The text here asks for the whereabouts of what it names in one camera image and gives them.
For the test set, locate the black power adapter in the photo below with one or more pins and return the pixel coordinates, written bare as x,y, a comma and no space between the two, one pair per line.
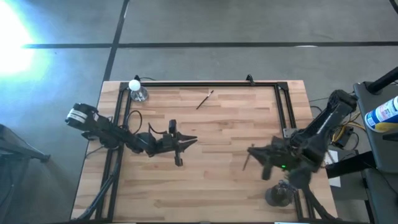
343,140

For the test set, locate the black frame clamp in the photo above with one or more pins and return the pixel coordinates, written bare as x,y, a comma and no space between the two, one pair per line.
137,77
250,80

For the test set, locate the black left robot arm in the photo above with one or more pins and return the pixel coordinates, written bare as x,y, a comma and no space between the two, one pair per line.
109,133

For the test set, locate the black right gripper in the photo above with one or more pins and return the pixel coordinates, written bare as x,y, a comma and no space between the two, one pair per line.
281,154

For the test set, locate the dark grey side cart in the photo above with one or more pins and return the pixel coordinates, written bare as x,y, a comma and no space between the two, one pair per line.
376,152

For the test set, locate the black pole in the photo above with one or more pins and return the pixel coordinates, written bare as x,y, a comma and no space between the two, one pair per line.
384,81

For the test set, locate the black aluminium table frame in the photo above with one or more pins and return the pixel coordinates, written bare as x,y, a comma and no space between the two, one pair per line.
202,84

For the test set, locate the black mesh brush cup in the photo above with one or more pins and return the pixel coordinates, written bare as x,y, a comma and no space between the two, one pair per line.
280,196

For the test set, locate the black flat bar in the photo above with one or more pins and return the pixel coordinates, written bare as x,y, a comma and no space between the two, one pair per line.
351,165

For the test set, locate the clear glass cup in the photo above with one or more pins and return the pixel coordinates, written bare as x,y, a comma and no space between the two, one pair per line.
139,92

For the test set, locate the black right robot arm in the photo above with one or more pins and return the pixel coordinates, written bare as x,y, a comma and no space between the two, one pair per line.
329,121

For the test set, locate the white blue yellow canister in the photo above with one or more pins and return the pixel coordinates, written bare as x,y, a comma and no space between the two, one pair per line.
384,115

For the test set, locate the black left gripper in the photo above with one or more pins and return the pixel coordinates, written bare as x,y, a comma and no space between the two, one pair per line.
161,146

